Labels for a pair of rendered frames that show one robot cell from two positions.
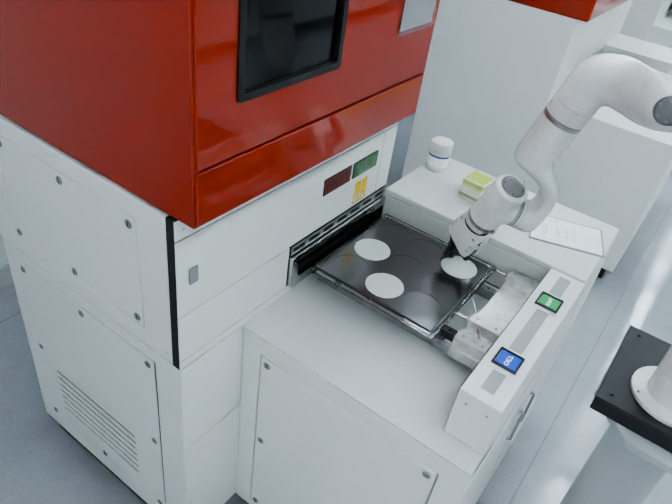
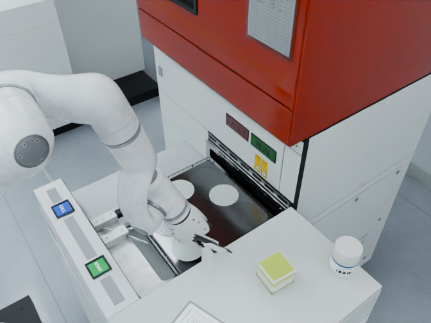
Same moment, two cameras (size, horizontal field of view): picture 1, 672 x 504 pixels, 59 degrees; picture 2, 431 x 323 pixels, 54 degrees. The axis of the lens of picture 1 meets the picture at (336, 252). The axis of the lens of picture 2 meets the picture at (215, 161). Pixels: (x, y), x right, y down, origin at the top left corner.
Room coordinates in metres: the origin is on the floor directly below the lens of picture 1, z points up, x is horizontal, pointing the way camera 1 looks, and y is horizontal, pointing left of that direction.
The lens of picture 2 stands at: (1.72, -1.01, 1.96)
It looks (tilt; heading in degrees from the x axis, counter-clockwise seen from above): 43 degrees down; 114
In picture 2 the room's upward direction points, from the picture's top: 1 degrees counter-clockwise
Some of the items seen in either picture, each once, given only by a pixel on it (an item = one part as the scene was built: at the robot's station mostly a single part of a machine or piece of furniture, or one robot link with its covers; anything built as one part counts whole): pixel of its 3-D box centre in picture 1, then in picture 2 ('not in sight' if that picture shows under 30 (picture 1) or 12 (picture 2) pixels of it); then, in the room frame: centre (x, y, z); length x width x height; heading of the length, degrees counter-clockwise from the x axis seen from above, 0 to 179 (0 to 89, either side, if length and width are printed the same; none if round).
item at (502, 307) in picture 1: (494, 320); (128, 259); (1.17, -0.43, 0.87); 0.36 x 0.08 x 0.03; 149
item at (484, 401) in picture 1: (521, 350); (84, 252); (1.05, -0.47, 0.89); 0.55 x 0.09 x 0.14; 149
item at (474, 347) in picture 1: (471, 345); (104, 220); (1.03, -0.35, 0.89); 0.08 x 0.03 x 0.03; 59
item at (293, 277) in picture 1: (339, 238); (243, 180); (1.38, 0.00, 0.89); 0.44 x 0.02 x 0.10; 149
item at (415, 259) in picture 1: (405, 267); (197, 209); (1.29, -0.19, 0.90); 0.34 x 0.34 x 0.01; 59
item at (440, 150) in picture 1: (439, 154); (345, 257); (1.77, -0.28, 1.01); 0.07 x 0.07 x 0.10
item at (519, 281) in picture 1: (522, 282); (154, 293); (1.31, -0.51, 0.89); 0.08 x 0.03 x 0.03; 59
